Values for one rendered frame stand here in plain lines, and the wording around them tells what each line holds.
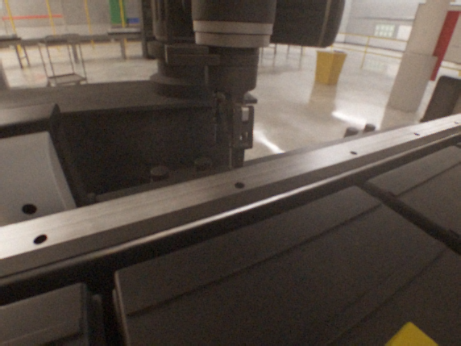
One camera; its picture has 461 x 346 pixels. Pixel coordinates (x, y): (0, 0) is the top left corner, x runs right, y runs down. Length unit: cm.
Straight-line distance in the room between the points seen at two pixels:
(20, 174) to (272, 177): 19
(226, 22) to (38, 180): 24
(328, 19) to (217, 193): 51
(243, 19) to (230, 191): 21
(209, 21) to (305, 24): 33
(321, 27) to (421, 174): 47
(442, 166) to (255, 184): 14
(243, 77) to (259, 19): 7
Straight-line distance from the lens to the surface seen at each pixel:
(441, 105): 85
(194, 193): 15
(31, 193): 24
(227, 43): 31
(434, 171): 21
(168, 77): 69
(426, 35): 487
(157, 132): 68
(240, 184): 16
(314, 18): 61
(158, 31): 70
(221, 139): 45
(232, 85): 33
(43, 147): 24
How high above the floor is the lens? 108
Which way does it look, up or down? 32 degrees down
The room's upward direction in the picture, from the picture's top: 2 degrees clockwise
